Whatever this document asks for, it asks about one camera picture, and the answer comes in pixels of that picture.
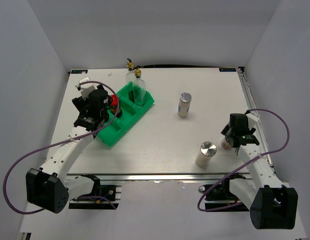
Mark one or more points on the green three-compartment plastic bin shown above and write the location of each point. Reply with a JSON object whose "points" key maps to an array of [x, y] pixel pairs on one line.
{"points": [[131, 113]]}

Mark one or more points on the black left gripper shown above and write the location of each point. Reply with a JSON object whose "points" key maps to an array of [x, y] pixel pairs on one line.
{"points": [[80, 104]]}

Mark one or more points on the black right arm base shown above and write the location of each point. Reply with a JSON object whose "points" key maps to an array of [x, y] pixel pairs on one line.
{"points": [[220, 196]]}

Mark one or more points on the clear glass bottle gold spout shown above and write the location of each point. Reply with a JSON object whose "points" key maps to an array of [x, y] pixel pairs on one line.
{"points": [[139, 87]]}

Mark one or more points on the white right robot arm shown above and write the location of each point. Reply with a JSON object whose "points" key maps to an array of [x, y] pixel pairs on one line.
{"points": [[271, 205]]}

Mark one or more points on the white shaker blue label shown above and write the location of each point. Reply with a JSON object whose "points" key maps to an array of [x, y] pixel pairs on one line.
{"points": [[184, 104]]}

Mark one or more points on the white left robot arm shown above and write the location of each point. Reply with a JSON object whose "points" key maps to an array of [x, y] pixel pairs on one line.
{"points": [[47, 186]]}

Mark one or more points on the white lid spice jar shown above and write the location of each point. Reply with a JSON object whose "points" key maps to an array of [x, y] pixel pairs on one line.
{"points": [[225, 143]]}

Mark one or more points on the blue logo sticker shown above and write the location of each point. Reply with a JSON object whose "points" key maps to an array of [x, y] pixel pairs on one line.
{"points": [[227, 69], [79, 71]]}

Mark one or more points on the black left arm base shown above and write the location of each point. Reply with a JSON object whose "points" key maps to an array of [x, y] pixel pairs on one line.
{"points": [[102, 193]]}

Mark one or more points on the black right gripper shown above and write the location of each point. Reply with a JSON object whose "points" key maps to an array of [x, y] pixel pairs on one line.
{"points": [[226, 131]]}

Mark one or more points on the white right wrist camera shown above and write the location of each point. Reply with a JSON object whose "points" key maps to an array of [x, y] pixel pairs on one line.
{"points": [[253, 118]]}

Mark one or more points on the left blue logo sticker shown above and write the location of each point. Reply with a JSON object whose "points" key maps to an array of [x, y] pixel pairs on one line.
{"points": [[79, 71]]}

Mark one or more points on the white shaker silver lid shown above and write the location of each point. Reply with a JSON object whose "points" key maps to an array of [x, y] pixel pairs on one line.
{"points": [[207, 150]]}

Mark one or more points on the right blue logo sticker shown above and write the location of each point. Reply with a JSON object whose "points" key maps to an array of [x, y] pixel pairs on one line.
{"points": [[227, 69]]}

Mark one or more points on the glass bottle with dark sauce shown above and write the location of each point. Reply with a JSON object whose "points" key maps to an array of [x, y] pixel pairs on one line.
{"points": [[129, 79]]}

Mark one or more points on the red cap sauce bottle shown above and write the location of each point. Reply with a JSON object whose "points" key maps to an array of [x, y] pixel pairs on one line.
{"points": [[114, 103]]}

